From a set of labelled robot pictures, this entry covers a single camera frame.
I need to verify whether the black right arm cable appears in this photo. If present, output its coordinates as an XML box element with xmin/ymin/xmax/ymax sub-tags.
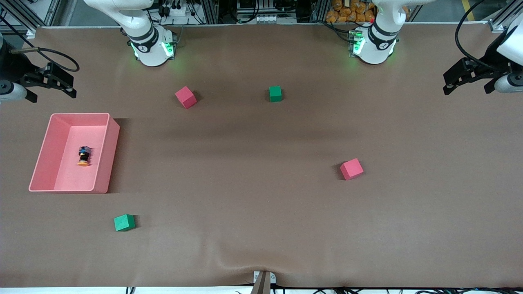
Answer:
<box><xmin>10</xmin><ymin>48</ymin><xmax>80</xmax><ymax>73</ymax></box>

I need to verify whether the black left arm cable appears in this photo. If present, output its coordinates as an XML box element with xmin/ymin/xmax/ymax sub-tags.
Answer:
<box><xmin>455</xmin><ymin>0</ymin><xmax>505</xmax><ymax>69</ymax></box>

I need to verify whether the pink foam cube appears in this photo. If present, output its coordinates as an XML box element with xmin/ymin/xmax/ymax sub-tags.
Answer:
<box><xmin>175</xmin><ymin>86</ymin><xmax>198</xmax><ymax>109</ymax></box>
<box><xmin>340</xmin><ymin>158</ymin><xmax>364</xmax><ymax>181</ymax></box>

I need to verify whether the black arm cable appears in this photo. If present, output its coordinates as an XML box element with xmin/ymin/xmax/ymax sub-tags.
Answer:
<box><xmin>10</xmin><ymin>48</ymin><xmax>80</xmax><ymax>73</ymax></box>
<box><xmin>455</xmin><ymin>0</ymin><xmax>505</xmax><ymax>69</ymax></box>

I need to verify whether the orange snack bags pile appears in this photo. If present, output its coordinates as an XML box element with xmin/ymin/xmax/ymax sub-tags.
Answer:
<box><xmin>326</xmin><ymin>0</ymin><xmax>375</xmax><ymax>23</ymax></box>

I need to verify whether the metal table edge bracket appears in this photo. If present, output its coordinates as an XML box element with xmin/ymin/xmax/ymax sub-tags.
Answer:
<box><xmin>251</xmin><ymin>271</ymin><xmax>277</xmax><ymax>294</ymax></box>

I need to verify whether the aluminium frame profile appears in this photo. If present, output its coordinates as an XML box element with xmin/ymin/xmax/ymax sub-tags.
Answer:
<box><xmin>0</xmin><ymin>0</ymin><xmax>62</xmax><ymax>39</ymax></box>
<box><xmin>488</xmin><ymin>0</ymin><xmax>523</xmax><ymax>33</ymax></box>

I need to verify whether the pink plastic bin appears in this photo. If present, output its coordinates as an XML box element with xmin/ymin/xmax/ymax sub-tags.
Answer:
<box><xmin>29</xmin><ymin>113</ymin><xmax>121</xmax><ymax>194</ymax></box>

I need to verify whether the white power strip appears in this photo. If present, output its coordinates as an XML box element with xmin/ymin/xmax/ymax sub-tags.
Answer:
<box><xmin>157</xmin><ymin>2</ymin><xmax>188</xmax><ymax>18</ymax></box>

